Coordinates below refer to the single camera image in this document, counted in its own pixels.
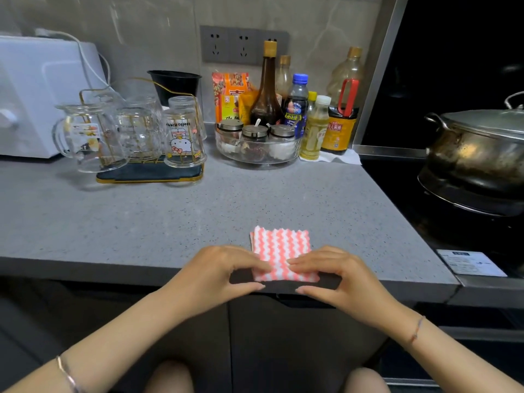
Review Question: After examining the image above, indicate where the black plastic bowl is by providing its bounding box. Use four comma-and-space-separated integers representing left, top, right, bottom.
147, 70, 203, 108

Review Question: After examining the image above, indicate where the glass spice jar steel lid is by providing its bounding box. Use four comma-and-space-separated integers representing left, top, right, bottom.
268, 124, 296, 160
217, 118, 245, 154
240, 118, 269, 161

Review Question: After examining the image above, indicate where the stainless steel pot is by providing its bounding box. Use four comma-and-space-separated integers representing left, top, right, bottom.
424, 113, 524, 198

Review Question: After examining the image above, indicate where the person's right hand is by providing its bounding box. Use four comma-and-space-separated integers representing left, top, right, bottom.
286, 246, 426, 344

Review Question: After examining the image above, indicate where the grey wall socket panel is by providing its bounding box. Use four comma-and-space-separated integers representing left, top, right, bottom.
199, 25, 290, 66

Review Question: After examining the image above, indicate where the dark bottle blue cap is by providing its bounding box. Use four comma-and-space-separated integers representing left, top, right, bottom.
283, 73, 310, 140

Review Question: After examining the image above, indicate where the orange seasoning packet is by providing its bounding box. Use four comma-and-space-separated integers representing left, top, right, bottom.
211, 72, 251, 123

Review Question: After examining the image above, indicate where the yellow liquid bottle white cap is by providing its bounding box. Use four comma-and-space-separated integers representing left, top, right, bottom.
299, 95, 332, 162

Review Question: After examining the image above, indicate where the yellow seasoning pouch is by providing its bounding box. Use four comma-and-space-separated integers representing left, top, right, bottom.
239, 90, 260, 126

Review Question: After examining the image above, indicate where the steel pot lid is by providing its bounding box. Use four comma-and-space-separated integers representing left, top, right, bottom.
440, 92, 524, 141

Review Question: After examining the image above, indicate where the clear round condiment tray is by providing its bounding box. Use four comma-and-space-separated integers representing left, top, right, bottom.
215, 126, 303, 165

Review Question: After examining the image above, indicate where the short textured glass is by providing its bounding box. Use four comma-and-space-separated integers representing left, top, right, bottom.
114, 106, 164, 162

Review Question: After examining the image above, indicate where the white power cable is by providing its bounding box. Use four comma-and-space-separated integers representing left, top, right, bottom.
34, 28, 120, 93

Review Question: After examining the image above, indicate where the thin string bracelet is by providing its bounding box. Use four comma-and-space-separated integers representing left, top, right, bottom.
405, 315, 426, 348

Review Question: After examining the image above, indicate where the large bottle red handle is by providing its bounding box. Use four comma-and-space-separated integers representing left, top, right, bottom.
321, 46, 364, 156

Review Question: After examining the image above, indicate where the pink striped cloth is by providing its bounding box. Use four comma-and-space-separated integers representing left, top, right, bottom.
249, 225, 320, 283

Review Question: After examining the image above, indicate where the embossed ribbed clear glass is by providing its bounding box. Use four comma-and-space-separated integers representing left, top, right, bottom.
124, 96, 163, 115

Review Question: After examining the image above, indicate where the white microwave oven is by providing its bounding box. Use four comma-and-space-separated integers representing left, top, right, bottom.
0, 35, 109, 159

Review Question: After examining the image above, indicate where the person's left hand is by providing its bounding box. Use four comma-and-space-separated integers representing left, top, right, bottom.
163, 245, 273, 320

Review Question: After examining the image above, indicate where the silver bracelet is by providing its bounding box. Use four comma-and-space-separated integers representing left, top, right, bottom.
56, 355, 84, 393

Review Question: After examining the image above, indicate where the clear bottle brown cap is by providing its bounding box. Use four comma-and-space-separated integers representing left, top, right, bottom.
275, 55, 293, 104

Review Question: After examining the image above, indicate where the dark brown glass bottle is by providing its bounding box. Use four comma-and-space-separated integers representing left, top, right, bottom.
249, 39, 284, 127

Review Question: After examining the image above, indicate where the white paper towel sheet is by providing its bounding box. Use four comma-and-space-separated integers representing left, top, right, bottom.
299, 149, 362, 166

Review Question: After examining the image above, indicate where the penguin print glass mug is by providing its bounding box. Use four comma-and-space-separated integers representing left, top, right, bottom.
52, 103, 130, 174

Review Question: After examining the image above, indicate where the white label sticker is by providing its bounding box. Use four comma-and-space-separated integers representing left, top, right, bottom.
436, 249, 508, 278

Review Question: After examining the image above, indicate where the gold wire cup rack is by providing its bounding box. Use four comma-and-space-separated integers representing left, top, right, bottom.
80, 77, 205, 184

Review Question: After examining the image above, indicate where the cartoon cat print glass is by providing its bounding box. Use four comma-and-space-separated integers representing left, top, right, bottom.
162, 108, 208, 169

